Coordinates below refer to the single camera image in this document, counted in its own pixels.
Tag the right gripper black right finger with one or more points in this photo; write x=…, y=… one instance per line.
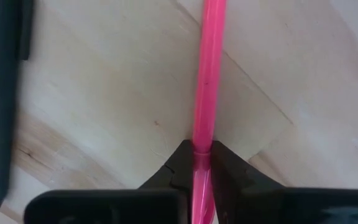
x=291, y=207

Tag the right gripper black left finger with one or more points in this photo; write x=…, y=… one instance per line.
x=104, y=207

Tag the black pen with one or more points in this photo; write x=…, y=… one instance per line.
x=2, y=109

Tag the pink pen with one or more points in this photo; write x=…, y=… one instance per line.
x=208, y=77

